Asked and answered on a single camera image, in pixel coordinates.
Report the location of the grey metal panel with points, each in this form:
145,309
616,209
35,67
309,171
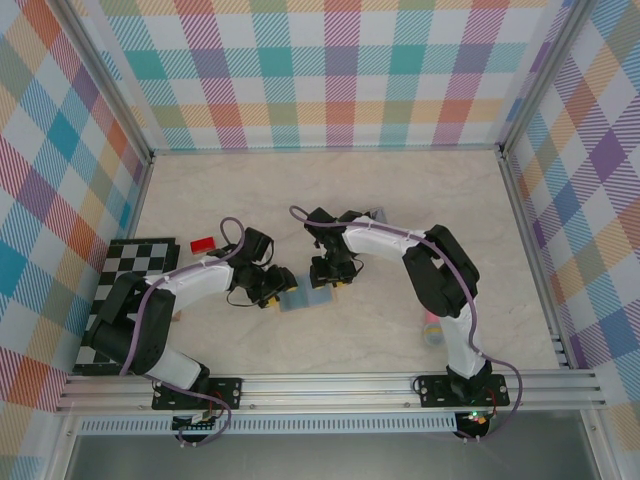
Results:
325,460

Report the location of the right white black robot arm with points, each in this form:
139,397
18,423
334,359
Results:
380,242

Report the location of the aluminium frame post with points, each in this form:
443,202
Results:
542,75
107,85

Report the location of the pink yellow blue bottle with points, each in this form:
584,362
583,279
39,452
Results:
432,331

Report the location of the circuit board with green light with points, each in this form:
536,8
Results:
477,417

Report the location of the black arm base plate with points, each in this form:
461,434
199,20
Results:
227,392
430,390

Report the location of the wide aluminium mounting rail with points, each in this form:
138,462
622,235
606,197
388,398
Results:
325,390

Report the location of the aluminium frame rail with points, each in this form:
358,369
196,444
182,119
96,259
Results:
137,200
530,240
325,150

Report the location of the tan card holder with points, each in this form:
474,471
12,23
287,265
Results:
300,300

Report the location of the grey flat card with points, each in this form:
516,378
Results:
380,215

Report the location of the red block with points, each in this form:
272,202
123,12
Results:
203,245

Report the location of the small circuit board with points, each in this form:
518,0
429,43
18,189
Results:
197,422

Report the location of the black silver chessboard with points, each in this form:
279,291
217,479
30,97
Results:
125,255

